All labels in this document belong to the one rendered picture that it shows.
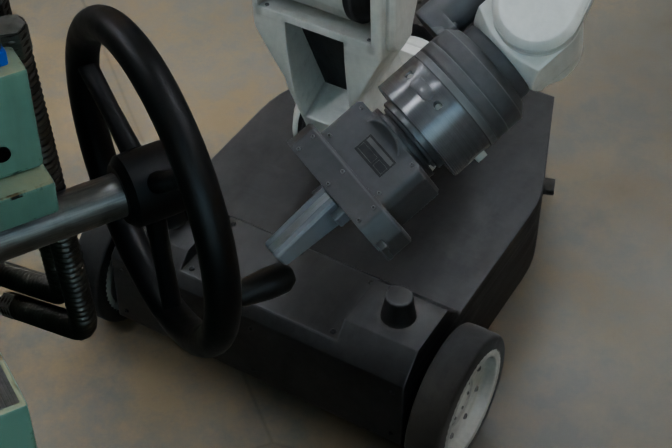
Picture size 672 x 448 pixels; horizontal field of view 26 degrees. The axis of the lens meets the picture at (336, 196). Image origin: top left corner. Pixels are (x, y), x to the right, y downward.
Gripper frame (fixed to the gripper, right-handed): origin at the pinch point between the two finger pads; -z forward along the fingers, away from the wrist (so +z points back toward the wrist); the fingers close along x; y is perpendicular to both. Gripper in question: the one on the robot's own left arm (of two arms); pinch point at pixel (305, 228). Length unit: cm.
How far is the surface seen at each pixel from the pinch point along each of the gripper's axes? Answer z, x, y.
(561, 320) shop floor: 13, 20, -108
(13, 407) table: -18.6, -8.1, 21.9
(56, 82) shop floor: -25, 111, -104
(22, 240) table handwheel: -16.5, 11.3, 6.9
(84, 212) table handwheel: -11.9, 11.0, 4.7
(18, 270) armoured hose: -24.6, 26.1, -17.0
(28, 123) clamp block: -9.6, 13.5, 13.9
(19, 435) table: -19.9, -8.7, 19.9
